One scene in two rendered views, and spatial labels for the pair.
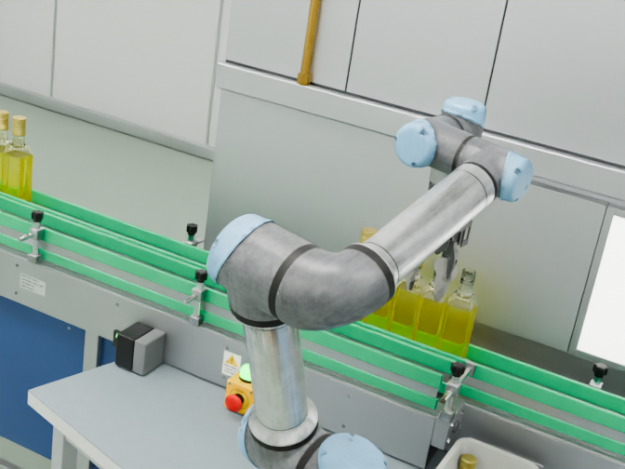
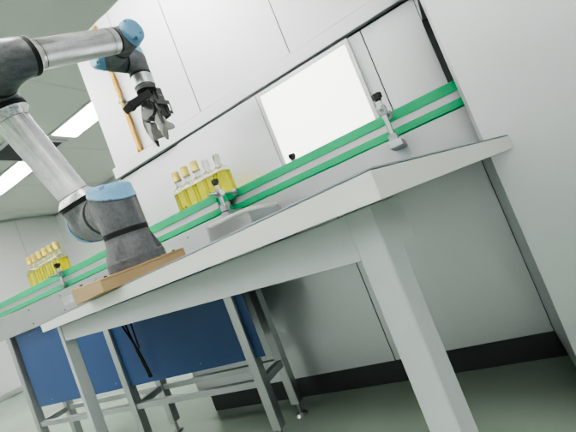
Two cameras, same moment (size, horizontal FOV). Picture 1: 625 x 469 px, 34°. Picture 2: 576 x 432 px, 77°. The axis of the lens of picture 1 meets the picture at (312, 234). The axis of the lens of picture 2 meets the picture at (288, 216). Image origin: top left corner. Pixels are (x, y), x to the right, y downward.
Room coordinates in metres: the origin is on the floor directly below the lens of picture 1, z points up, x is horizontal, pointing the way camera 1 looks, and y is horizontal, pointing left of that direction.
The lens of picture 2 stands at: (0.44, -0.58, 0.72)
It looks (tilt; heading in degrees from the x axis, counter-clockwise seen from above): 3 degrees up; 2
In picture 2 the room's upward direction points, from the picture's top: 21 degrees counter-clockwise
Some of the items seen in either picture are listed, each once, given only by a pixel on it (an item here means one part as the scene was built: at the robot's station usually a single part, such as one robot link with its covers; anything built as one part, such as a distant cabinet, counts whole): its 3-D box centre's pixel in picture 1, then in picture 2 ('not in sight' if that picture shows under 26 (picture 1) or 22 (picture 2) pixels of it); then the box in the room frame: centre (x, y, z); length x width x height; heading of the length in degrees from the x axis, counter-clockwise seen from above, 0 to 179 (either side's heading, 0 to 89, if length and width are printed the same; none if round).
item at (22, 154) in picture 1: (17, 170); (63, 266); (2.41, 0.77, 1.02); 0.06 x 0.06 x 0.28; 66
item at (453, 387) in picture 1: (456, 386); (224, 195); (1.79, -0.33, 0.95); 0.17 x 0.03 x 0.12; 156
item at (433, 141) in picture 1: (436, 144); (111, 57); (1.61, -0.18, 1.49); 0.11 x 0.11 x 0.08; 54
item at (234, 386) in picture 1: (246, 394); not in sight; (1.90, 0.09, 0.79); 0.07 x 0.07 x 0.07; 66
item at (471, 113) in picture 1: (458, 132); (135, 63); (1.69, -0.22, 1.49); 0.09 x 0.08 x 0.11; 144
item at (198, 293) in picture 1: (192, 301); not in sight; (1.99, 0.24, 0.94); 0.07 x 0.04 x 0.13; 156
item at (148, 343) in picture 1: (139, 348); not in sight; (2.01, 0.35, 0.79); 0.08 x 0.08 x 0.08; 66
